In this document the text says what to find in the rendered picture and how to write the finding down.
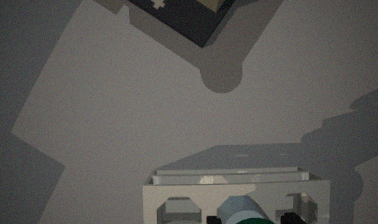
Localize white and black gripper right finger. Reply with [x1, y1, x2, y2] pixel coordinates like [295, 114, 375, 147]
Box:
[281, 212, 307, 224]

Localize clear plastic tube rack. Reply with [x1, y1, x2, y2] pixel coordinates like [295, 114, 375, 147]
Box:
[143, 166, 330, 224]

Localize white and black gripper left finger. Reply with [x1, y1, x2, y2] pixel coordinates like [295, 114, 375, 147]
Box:
[207, 216, 222, 224]

